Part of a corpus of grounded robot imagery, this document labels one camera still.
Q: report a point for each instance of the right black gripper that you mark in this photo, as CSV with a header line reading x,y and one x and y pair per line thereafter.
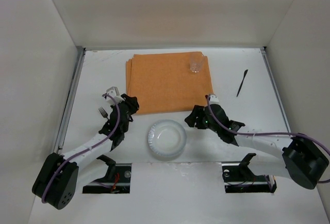
x,y
197,117

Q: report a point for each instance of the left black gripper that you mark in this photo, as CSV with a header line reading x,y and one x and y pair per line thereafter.
x,y
129,104

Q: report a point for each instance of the white paper plate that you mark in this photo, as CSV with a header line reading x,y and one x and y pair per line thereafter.
x,y
167,139

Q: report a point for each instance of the orange cloth napkin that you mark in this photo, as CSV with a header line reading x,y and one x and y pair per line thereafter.
x,y
163,83

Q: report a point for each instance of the clear plastic cup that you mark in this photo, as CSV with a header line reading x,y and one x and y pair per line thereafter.
x,y
196,62

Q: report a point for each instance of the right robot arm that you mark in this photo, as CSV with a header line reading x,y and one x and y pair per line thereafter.
x,y
296,156

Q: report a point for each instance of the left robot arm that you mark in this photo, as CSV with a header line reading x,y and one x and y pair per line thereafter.
x,y
62,174

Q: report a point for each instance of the black plastic fork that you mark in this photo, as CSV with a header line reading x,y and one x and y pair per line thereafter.
x,y
103,113

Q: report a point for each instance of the black plastic knife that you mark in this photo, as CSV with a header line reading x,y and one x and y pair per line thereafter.
x,y
241,84

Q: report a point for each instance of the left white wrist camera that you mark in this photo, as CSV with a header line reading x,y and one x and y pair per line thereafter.
x,y
112,95

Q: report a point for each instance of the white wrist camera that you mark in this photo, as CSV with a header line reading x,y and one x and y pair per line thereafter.
x,y
212,99
112,95

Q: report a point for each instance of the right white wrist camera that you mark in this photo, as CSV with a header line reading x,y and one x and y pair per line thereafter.
x,y
212,99

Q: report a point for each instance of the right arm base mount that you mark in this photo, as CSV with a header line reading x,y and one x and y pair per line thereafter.
x,y
239,178

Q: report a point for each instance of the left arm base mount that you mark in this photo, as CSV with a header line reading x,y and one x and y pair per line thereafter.
x,y
115,181

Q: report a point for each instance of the left aluminium frame rail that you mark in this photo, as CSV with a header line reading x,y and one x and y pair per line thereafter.
x,y
60,137

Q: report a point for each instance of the aluminium frame rail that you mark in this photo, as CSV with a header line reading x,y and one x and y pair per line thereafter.
x,y
279,101
60,137

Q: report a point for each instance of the right aluminium frame rail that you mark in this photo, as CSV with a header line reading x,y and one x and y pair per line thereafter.
x,y
279,101

